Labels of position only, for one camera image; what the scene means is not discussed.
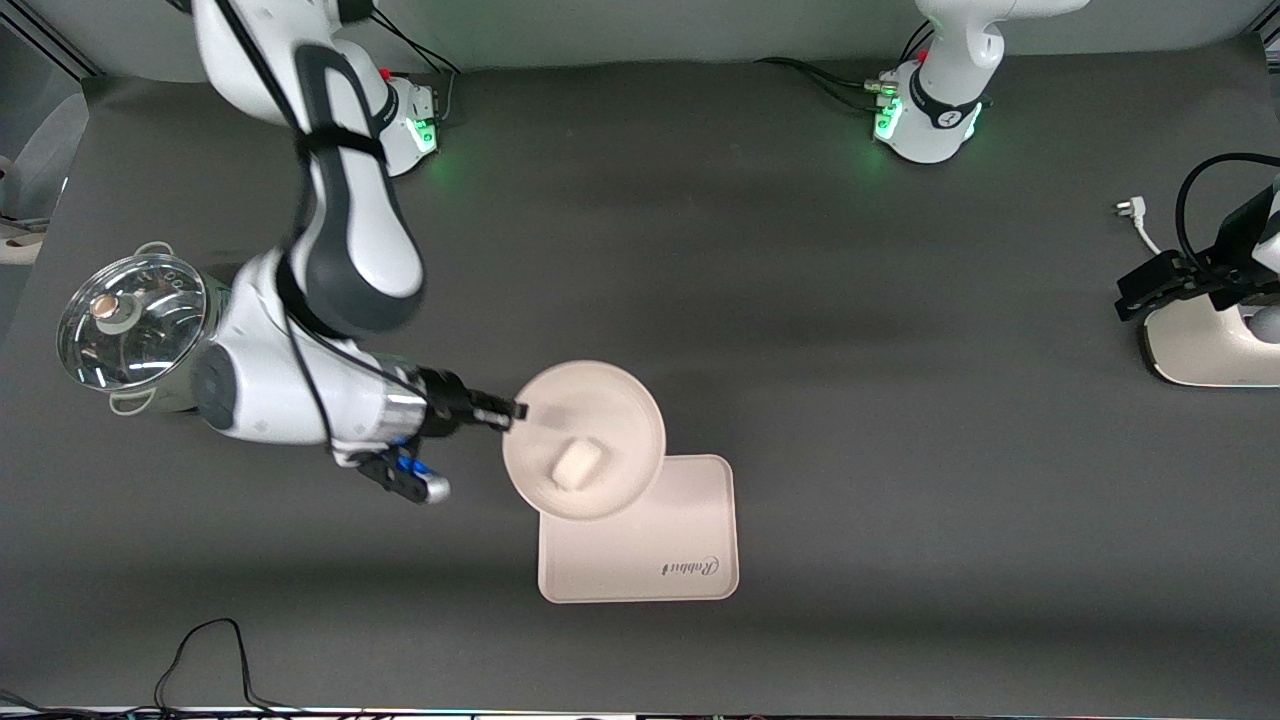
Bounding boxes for small white bun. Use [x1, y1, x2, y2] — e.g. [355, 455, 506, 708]
[552, 440, 604, 492]

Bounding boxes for round beige plate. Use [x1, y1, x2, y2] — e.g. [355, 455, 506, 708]
[502, 360, 667, 521]

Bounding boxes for beige tray with bear print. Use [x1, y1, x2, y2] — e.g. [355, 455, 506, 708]
[538, 455, 739, 604]

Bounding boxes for white toaster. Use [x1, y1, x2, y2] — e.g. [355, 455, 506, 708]
[1143, 295, 1280, 388]

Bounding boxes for pale green electric pot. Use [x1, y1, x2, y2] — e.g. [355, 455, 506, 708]
[57, 242, 236, 416]

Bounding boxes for glass pot lid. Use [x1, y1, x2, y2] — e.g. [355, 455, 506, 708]
[57, 253, 208, 391]

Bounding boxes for white toaster power cable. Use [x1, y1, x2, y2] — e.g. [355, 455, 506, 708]
[1115, 197, 1166, 257]

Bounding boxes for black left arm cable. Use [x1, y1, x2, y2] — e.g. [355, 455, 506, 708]
[1176, 152, 1280, 273]

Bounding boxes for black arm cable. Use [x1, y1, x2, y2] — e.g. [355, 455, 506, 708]
[215, 0, 431, 456]
[1176, 152, 1280, 273]

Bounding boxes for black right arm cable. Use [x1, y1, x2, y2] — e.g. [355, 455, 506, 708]
[215, 0, 431, 456]

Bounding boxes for black cable on table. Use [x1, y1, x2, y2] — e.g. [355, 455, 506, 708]
[0, 618, 301, 720]

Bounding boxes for black right base cables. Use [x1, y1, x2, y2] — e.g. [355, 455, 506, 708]
[380, 12, 473, 126]

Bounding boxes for black base cables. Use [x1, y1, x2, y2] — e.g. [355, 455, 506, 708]
[755, 20, 936, 113]
[380, 12, 473, 126]

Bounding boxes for black left base cables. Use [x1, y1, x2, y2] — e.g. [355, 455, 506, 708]
[755, 20, 936, 113]

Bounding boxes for black metal frame rail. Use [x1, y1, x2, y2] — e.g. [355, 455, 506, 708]
[0, 15, 101, 81]

